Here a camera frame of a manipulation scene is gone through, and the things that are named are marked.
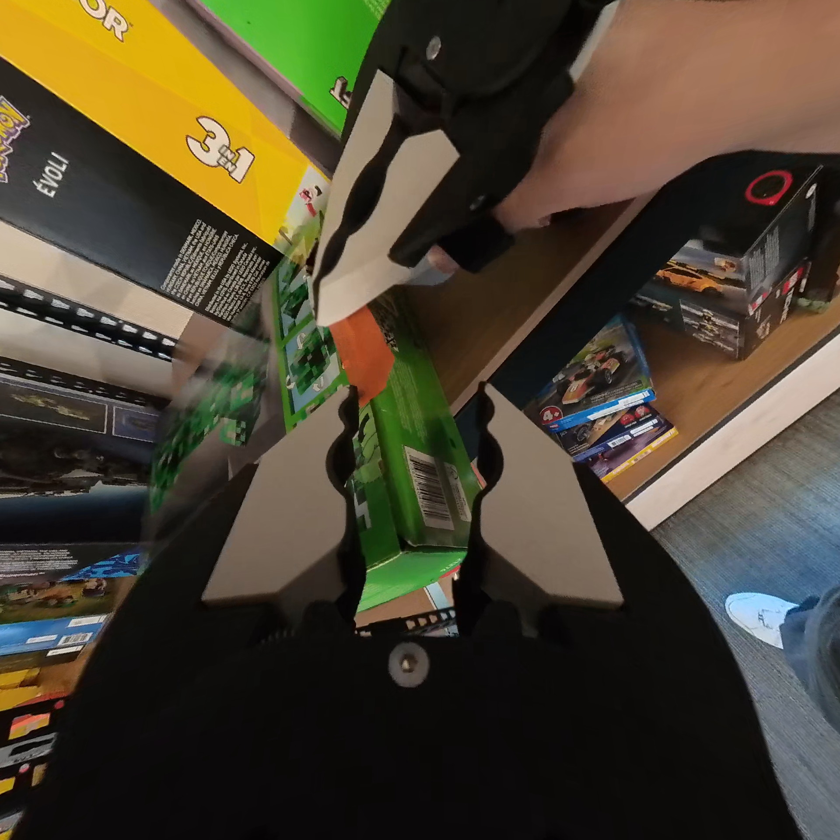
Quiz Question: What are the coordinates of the black toy box yellow logo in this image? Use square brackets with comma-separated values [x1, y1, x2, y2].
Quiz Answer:
[0, 56, 284, 327]

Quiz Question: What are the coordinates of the black toy box white text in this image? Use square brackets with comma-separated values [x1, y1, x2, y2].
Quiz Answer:
[0, 543, 142, 581]

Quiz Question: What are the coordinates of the blue race-car toy box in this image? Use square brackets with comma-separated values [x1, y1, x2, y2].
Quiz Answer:
[530, 314, 657, 434]

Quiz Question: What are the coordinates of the large green toy box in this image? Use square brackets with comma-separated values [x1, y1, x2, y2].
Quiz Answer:
[193, 0, 388, 135]

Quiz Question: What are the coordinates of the yellow toy box red print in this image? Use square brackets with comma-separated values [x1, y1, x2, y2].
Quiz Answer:
[0, 656, 86, 710]

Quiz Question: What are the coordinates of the green pixel-print toy box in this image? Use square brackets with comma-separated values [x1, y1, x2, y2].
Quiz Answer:
[147, 252, 483, 614]

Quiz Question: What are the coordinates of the white shoe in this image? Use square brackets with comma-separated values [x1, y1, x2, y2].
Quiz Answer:
[725, 592, 818, 651]

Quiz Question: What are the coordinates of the black car-print toy box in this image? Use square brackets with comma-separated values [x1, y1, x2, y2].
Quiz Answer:
[630, 164, 829, 362]

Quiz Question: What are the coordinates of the orange tape piece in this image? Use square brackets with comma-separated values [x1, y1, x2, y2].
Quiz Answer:
[328, 307, 398, 403]

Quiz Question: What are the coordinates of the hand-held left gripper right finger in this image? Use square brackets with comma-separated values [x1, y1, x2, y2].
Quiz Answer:
[453, 382, 624, 634]

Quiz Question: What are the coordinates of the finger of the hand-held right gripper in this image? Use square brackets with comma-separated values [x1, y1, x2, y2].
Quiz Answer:
[307, 67, 406, 291]
[314, 133, 462, 327]

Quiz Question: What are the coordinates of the person's right hand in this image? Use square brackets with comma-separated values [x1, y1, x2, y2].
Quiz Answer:
[493, 13, 698, 232]

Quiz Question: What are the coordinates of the black toy box car picture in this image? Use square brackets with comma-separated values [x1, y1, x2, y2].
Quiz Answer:
[0, 357, 165, 442]

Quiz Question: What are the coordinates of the dark toy box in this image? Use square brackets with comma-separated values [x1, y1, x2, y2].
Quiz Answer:
[0, 433, 155, 500]

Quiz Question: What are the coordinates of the black shelf price rail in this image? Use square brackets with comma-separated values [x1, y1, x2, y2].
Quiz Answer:
[0, 699, 67, 798]
[0, 274, 179, 363]

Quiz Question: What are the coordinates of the wooden shelf unit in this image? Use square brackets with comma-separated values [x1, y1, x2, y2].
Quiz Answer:
[0, 147, 840, 532]

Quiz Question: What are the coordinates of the dark trouser leg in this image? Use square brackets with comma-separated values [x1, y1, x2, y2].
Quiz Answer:
[780, 594, 840, 736]

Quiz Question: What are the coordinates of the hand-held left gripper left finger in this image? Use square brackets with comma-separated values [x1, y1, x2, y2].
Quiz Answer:
[200, 387, 368, 618]

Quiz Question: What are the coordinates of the person's right forearm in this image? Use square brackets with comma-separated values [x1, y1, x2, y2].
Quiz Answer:
[607, 0, 840, 173]

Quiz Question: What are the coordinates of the blue landscape toy box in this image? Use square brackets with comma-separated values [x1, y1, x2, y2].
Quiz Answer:
[0, 571, 135, 657]

